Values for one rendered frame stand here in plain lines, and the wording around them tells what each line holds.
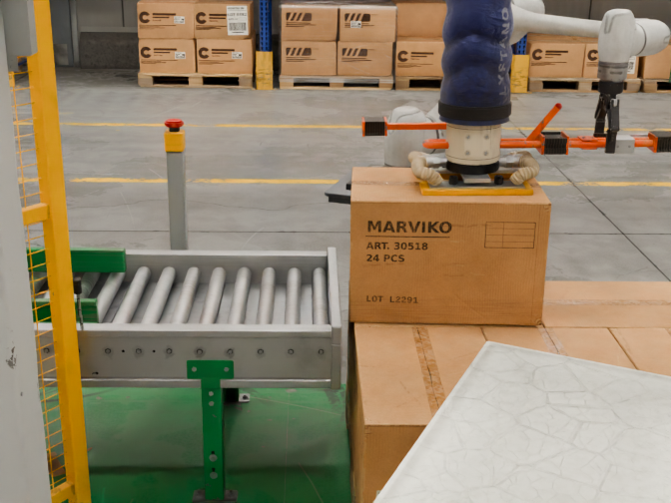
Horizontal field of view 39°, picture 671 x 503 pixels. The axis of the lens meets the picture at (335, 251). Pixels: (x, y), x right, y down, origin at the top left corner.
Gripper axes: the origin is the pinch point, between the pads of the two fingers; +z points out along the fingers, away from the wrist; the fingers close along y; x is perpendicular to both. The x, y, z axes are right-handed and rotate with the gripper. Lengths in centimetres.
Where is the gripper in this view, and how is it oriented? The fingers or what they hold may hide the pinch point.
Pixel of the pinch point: (603, 144)
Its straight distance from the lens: 309.7
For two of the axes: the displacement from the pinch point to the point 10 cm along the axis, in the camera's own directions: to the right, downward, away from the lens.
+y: 0.0, 3.4, -9.4
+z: -0.2, 9.4, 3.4
